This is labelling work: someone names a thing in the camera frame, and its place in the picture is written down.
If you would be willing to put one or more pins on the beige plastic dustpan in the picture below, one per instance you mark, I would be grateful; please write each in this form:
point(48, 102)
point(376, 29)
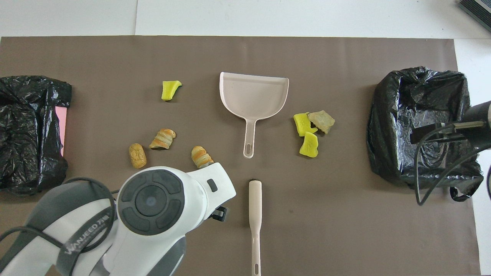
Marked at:
point(253, 96)

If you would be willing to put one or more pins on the yellow-green sponge piece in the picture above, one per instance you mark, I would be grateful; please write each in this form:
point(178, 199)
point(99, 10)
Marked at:
point(309, 145)
point(169, 90)
point(303, 124)

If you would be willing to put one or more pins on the golden oval bread piece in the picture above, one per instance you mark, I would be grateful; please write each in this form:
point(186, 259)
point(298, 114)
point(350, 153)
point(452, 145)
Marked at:
point(137, 156)

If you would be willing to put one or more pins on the black trash bag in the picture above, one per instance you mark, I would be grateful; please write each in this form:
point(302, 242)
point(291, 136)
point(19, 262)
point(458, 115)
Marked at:
point(23, 134)

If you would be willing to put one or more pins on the pink bin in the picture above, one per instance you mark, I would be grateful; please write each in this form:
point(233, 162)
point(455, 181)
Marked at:
point(61, 130)

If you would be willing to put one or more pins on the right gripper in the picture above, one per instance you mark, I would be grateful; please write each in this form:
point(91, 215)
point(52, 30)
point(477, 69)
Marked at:
point(479, 126)

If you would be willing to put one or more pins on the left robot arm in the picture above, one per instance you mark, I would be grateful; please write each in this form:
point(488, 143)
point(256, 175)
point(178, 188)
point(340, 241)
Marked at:
point(153, 237)

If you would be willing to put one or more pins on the striped bread piece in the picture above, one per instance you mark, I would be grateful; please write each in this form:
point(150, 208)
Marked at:
point(201, 156)
point(163, 138)

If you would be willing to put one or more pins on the black stand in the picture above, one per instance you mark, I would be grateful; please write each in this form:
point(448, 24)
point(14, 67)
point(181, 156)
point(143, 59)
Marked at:
point(477, 10)

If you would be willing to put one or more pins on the bin with black bag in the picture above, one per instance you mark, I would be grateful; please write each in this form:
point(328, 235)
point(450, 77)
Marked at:
point(391, 134)

